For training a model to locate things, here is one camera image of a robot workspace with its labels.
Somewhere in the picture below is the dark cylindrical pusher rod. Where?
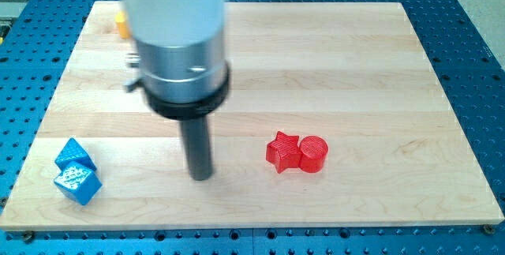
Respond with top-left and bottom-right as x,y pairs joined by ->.
180,117 -> 213,181

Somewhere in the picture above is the blue cube block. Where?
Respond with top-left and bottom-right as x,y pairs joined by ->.
54,162 -> 102,205

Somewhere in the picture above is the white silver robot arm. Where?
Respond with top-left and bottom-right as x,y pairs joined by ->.
122,0 -> 230,181

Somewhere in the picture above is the wooden board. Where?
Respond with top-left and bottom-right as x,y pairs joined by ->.
1,2 -> 503,231

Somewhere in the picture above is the black flange ring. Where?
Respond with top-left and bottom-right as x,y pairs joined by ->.
142,63 -> 230,121

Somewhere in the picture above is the red cylinder block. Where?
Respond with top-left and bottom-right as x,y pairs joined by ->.
299,136 -> 328,173

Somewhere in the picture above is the red star block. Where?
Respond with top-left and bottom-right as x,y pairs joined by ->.
265,131 -> 301,174

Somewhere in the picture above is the blue triangle block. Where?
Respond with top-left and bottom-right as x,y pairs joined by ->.
54,137 -> 97,171

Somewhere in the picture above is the yellow block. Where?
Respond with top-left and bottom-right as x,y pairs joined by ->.
114,10 -> 131,39

